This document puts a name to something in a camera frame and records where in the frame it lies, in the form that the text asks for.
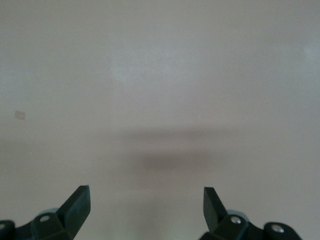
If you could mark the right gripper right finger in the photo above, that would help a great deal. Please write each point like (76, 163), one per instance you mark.
(215, 212)

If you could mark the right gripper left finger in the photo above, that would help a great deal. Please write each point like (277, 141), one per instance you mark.
(72, 215)

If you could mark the small brown tape patch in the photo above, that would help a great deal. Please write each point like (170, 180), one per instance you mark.
(20, 115)

